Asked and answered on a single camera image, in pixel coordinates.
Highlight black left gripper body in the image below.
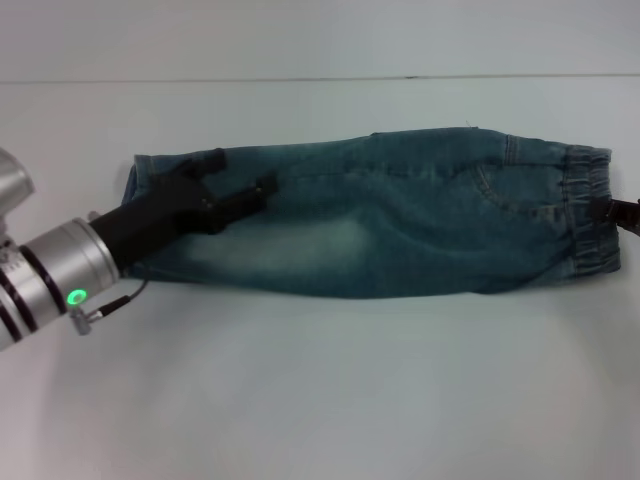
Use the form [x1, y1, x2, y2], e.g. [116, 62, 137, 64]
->
[91, 161, 227, 274]

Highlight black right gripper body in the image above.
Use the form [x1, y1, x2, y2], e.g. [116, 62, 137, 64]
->
[616, 196, 640, 237]

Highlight blue denim shorts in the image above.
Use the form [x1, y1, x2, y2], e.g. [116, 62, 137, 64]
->
[122, 125, 624, 301]

